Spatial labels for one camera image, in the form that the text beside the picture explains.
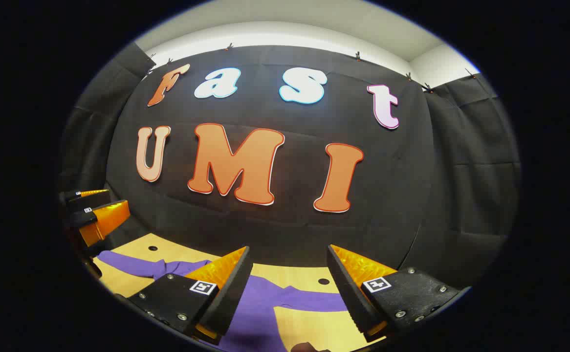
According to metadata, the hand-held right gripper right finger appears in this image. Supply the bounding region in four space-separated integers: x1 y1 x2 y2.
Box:
327 244 471 343

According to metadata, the purple shirt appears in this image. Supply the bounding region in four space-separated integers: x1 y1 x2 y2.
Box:
95 250 364 352

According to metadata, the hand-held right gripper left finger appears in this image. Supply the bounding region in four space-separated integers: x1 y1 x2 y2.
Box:
128 246 254 345

